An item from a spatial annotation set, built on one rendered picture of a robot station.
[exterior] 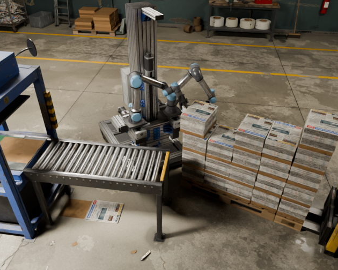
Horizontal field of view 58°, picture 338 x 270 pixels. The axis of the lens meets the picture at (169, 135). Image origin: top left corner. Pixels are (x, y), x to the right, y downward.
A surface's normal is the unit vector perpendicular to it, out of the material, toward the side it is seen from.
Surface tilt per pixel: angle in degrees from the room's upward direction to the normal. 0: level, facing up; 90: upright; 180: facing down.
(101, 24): 89
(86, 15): 86
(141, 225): 0
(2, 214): 90
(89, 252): 0
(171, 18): 90
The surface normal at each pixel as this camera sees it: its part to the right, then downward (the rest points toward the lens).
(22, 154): 0.01, -0.81
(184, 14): -0.14, 0.58
